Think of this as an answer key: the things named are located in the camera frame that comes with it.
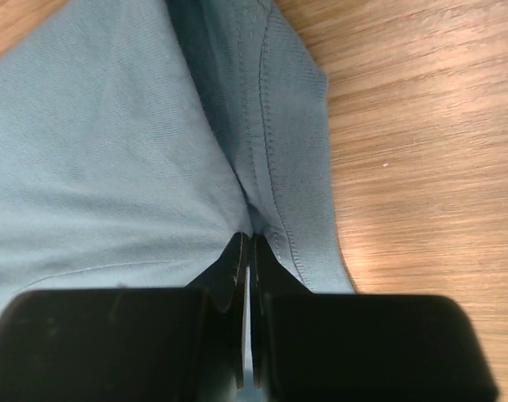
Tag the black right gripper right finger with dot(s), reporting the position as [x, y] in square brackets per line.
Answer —
[310, 346]

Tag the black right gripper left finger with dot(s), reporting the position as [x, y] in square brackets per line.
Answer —
[130, 344]

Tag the teal blue t-shirt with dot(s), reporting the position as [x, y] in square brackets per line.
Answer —
[137, 137]

